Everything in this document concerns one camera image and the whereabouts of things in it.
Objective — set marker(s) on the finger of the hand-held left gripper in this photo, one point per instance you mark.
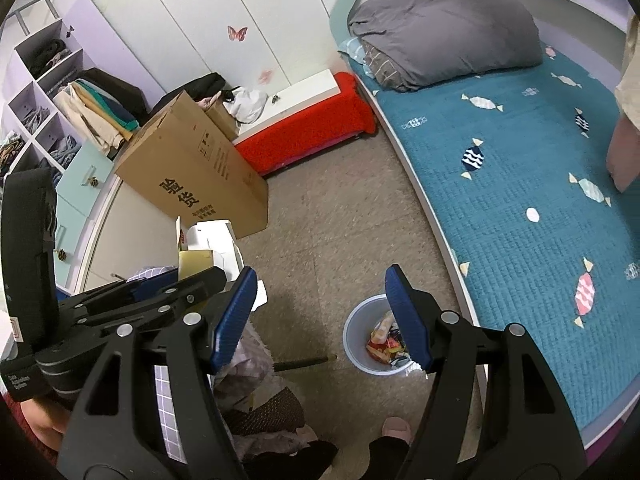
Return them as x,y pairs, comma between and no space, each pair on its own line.
200,277
150,315

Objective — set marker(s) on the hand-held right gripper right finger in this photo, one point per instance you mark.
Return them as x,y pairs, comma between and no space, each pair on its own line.
407,320

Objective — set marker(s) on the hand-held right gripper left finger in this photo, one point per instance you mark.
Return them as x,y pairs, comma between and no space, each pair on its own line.
232,325

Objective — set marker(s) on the yellow white carton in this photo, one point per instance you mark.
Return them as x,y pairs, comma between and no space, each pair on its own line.
215,245

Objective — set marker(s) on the red snack wrapper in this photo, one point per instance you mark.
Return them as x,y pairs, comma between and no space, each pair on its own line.
382,353

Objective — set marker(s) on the small clear trash bin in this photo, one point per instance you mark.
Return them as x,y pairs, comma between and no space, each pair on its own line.
357,340

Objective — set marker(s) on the person's left hand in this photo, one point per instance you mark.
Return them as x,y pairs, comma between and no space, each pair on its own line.
47,425

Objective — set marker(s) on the pinecone ornament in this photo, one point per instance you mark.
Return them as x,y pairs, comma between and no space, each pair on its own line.
93,180
61,255

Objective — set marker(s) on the pale floral cloth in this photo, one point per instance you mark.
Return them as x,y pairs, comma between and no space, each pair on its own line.
245,365

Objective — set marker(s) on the black rod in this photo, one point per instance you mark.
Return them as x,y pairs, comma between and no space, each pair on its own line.
305,361

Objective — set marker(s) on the cream low cabinet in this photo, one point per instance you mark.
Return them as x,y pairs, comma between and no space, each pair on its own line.
135,225

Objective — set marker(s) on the folded dark jeans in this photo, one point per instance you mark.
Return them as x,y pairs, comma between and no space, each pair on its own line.
50,170

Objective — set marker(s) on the dark mesh seat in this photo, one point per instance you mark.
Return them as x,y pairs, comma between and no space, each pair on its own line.
270,410

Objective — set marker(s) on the grey checked tablecloth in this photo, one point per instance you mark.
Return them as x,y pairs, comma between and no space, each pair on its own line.
165,410

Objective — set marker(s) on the large cardboard box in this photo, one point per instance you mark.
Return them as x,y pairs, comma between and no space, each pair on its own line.
190,180

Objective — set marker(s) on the white cubby shelf unit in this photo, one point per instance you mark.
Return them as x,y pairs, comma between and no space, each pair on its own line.
85,170

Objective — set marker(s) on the pile of folded clothes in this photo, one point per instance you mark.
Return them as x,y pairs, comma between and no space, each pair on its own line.
10,152

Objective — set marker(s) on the pink slipper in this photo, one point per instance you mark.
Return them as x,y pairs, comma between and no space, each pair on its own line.
397,430

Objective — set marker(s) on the folded grey clothes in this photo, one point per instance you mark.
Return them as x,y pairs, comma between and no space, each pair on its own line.
35,117
65,150

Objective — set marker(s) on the person's right leg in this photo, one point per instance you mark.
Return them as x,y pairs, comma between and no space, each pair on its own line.
387,460

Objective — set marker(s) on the person's leg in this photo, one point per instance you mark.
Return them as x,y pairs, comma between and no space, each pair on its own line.
387,460
300,460

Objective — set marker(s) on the person's left leg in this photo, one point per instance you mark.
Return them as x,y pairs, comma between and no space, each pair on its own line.
300,460

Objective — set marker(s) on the small cardboard box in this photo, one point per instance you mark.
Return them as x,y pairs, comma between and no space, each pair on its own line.
222,120

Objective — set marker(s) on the teal hanging garment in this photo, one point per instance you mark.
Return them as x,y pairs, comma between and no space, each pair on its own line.
117,110

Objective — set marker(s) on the white plastic bag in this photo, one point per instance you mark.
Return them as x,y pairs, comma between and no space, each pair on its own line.
247,105

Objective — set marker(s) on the red covered bench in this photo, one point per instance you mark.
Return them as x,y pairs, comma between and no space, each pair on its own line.
310,130

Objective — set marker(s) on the black cloth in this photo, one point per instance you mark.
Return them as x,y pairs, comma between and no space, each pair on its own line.
200,85

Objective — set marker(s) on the small dark keyring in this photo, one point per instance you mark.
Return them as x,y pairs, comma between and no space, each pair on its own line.
275,98

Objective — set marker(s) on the black hanging jacket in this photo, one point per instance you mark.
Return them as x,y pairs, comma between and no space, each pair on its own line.
120,87

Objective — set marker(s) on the teal printed bed sheet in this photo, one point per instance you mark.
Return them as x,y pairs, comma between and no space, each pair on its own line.
525,160

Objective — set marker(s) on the white board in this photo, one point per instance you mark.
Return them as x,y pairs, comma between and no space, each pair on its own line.
300,102

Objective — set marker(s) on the black folded clothes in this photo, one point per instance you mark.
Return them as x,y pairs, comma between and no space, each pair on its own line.
47,57

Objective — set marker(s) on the faint pink butterfly sticker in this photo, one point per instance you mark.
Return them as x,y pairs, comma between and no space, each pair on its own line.
265,76

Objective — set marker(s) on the dark pink butterfly sticker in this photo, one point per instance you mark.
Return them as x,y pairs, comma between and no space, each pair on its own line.
237,32

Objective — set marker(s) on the grey metal handrail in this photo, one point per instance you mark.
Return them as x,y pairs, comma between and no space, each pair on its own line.
49,7

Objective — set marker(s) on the dark checked pillow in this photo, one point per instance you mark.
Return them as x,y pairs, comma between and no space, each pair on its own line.
385,67

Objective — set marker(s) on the pink hanging garment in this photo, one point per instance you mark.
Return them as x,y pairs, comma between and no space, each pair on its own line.
625,160

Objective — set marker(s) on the light blue pillow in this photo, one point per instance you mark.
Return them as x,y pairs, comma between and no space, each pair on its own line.
352,50

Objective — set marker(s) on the grey duvet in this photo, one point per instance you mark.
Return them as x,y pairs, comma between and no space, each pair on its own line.
450,35

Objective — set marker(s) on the cream hanging shirt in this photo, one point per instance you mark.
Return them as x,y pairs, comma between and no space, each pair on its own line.
631,80

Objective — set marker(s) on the teal bunk bed frame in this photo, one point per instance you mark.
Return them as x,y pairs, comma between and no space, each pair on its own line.
342,10

